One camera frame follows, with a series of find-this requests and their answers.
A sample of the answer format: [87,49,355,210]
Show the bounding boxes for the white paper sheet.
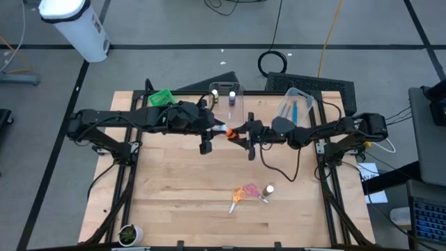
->
[357,162,389,205]

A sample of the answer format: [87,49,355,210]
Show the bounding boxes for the yellow cable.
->
[316,0,345,79]

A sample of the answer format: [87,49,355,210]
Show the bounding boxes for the grey stand base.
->
[0,71,41,86]

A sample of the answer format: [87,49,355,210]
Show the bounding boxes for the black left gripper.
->
[166,100,224,155]

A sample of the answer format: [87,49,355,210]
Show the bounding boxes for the orange scissors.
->
[228,185,247,215]

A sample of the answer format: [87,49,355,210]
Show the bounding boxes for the backlit keyboard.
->
[406,195,446,247]

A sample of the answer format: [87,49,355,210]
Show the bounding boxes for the small plant in white pot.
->
[117,224,144,248]

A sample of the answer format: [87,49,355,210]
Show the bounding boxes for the black aluminium table frame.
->
[78,78,377,251]

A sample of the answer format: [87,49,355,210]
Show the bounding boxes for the white trash can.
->
[38,0,112,64]

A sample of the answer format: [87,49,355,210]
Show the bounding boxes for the grey cart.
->
[407,85,446,188]

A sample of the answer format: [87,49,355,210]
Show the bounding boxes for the white round object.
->
[389,206,413,228]

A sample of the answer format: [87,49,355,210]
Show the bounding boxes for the green plastic basket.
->
[148,88,177,107]

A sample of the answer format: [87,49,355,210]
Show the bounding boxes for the clear plastic bin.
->
[208,82,245,132]
[277,86,316,127]

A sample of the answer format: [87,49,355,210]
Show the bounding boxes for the pink scissors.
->
[243,183,270,205]

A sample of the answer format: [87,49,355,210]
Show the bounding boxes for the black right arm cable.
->
[259,148,302,183]

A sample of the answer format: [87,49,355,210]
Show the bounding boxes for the black caster base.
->
[0,108,15,154]

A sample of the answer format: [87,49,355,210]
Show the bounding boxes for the black device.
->
[420,79,446,127]

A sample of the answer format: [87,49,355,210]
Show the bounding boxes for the black perforated computer case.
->
[264,71,358,116]

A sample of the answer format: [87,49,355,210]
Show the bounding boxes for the black coiled floor cable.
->
[256,0,289,79]

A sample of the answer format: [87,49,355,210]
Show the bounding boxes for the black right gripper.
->
[229,112,275,162]

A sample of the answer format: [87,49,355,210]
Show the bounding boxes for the orange paint bottle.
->
[212,124,235,138]

